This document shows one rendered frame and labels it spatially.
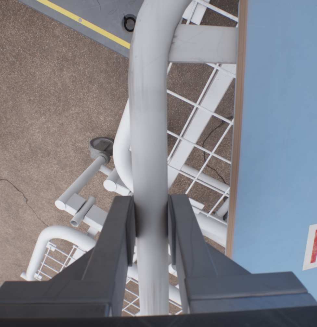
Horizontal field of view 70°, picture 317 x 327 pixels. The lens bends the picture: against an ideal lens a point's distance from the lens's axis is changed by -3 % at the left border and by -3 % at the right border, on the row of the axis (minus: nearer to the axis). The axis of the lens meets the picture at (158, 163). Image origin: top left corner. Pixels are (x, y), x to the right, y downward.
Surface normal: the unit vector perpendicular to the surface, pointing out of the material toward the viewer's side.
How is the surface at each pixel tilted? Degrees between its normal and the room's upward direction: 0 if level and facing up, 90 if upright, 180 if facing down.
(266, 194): 30
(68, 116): 0
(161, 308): 46
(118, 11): 0
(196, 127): 0
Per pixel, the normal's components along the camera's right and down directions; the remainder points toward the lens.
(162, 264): 0.64, 0.18
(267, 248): 0.20, 0.25
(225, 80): -0.25, 0.50
